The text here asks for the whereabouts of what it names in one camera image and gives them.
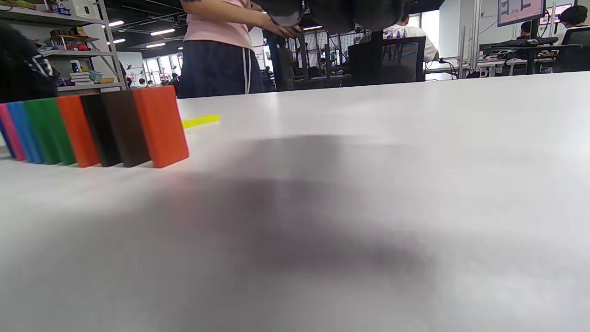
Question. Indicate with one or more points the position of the black mesh office chair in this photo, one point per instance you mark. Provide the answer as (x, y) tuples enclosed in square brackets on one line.
[(387, 64)]

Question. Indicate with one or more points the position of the white support column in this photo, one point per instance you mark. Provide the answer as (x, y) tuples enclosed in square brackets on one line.
[(475, 32)]

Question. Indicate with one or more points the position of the red toy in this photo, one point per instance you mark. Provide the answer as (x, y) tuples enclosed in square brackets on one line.
[(76, 47)]

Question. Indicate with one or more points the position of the ceiling light strip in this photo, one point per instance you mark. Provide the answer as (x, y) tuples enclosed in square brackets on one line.
[(162, 32), (116, 23), (155, 45), (119, 41)]

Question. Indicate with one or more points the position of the yellow bowl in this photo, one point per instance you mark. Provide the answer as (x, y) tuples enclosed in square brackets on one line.
[(108, 80)]

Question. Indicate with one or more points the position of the person's right hand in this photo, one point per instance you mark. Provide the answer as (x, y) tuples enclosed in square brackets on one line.
[(355, 14)]

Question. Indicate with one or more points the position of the orange domino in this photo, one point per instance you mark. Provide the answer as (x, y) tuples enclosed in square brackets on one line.
[(161, 129)]

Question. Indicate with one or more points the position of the red domino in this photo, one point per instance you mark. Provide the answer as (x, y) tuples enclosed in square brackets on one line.
[(78, 133)]

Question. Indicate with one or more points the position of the white storage box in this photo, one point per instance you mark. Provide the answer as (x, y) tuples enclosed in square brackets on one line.
[(85, 8)]

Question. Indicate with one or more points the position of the yellow domino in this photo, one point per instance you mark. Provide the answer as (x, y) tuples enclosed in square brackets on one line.
[(200, 121)]

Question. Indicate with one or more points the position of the person's left hand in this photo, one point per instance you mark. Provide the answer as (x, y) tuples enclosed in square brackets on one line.
[(23, 69)]

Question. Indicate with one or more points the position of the pink domino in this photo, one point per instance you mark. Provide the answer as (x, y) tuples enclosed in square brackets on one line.
[(13, 140)]

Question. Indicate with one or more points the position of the light blue domino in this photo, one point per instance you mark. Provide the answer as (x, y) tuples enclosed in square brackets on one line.
[(14, 113), (30, 143)]

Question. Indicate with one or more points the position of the green domino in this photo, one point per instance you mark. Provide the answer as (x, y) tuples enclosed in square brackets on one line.
[(62, 138), (40, 133)]

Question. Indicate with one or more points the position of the stack of books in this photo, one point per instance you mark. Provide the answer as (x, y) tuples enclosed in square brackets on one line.
[(80, 78)]

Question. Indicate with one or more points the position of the grey metal shelving rack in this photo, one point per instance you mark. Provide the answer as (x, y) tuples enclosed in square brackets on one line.
[(78, 53)]

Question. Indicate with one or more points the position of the black office desk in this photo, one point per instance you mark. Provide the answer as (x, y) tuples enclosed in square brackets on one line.
[(530, 47)]

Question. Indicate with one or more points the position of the computer monitor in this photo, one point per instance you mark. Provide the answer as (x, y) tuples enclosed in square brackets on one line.
[(557, 11), (521, 11)]

